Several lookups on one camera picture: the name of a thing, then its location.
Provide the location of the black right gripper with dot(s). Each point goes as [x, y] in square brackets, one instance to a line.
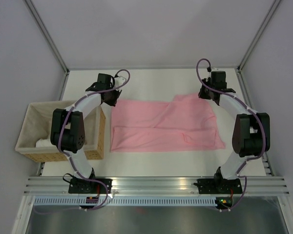
[201, 94]

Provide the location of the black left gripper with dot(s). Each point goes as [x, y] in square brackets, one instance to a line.
[117, 93]

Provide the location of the pink t shirt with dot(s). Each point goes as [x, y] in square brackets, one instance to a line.
[187, 123]

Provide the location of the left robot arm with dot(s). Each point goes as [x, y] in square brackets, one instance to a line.
[68, 130]

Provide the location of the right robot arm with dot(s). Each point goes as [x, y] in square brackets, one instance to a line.
[251, 133]

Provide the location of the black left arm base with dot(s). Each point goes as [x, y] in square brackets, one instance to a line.
[81, 186]

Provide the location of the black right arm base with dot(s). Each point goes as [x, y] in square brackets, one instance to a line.
[223, 187]

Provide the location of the wicker basket with liner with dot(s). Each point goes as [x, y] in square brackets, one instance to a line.
[37, 126]

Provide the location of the rolled white t shirt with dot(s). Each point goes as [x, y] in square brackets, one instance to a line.
[43, 143]

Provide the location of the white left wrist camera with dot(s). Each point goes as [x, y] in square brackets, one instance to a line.
[118, 81]

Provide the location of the aluminium frame rail back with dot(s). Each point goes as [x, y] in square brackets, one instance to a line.
[134, 67]

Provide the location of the aluminium frame post right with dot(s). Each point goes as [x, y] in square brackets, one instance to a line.
[259, 33]

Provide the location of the aluminium frame post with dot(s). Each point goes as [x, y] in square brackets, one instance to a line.
[259, 33]
[45, 33]

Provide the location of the aluminium frame post left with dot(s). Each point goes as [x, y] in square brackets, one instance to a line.
[45, 33]

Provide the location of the aluminium mounting rail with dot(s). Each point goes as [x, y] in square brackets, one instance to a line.
[157, 186]

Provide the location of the white slotted cable duct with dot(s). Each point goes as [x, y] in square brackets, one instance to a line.
[131, 201]

